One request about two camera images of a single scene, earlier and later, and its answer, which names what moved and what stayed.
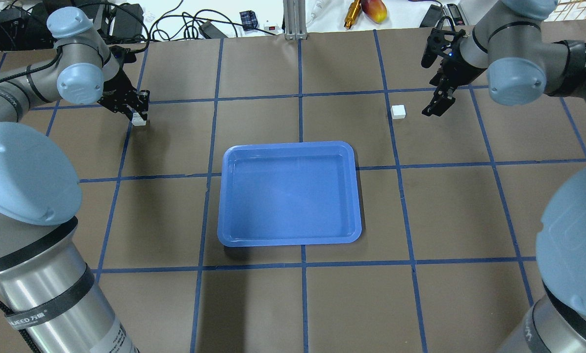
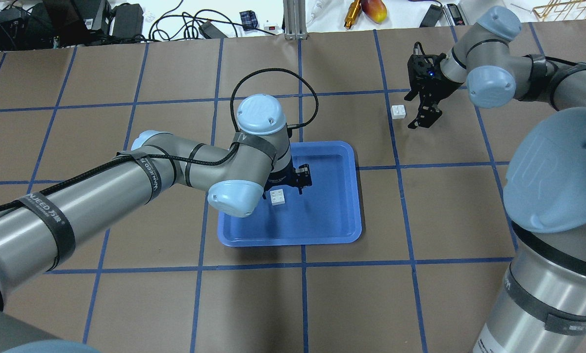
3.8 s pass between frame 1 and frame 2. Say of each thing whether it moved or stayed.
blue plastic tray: stayed
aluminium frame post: stayed
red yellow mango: stayed
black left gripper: moved
